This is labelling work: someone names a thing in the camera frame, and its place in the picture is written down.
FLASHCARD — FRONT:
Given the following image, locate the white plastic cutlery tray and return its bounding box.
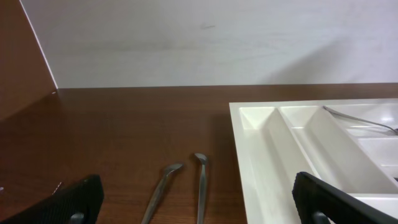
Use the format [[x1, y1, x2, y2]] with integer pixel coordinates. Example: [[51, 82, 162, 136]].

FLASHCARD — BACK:
[[229, 98, 397, 223]]

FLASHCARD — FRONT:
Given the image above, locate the small steel teaspoon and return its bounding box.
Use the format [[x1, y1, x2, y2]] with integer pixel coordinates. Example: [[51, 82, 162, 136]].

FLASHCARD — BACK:
[[141, 163, 183, 224], [195, 153, 208, 224]]

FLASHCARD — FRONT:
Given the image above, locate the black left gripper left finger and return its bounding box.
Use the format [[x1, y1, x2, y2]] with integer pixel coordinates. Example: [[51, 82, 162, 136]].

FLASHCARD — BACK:
[[2, 174, 104, 224]]

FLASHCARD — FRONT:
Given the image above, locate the small steel teaspoon right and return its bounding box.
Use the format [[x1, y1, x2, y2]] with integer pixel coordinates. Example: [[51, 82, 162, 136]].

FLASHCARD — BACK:
[[195, 153, 208, 224]]

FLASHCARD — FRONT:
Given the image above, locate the small steel teaspoon left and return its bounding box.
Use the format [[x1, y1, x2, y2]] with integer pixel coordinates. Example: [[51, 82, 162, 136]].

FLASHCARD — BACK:
[[141, 163, 183, 224]]

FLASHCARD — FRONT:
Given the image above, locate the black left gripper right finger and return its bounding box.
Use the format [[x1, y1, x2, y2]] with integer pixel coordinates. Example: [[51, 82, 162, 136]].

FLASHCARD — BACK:
[[292, 172, 397, 224]]

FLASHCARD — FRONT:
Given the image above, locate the steel tablespoon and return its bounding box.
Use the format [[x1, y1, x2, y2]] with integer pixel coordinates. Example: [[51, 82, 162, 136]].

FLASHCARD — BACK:
[[322, 106, 397, 136]]

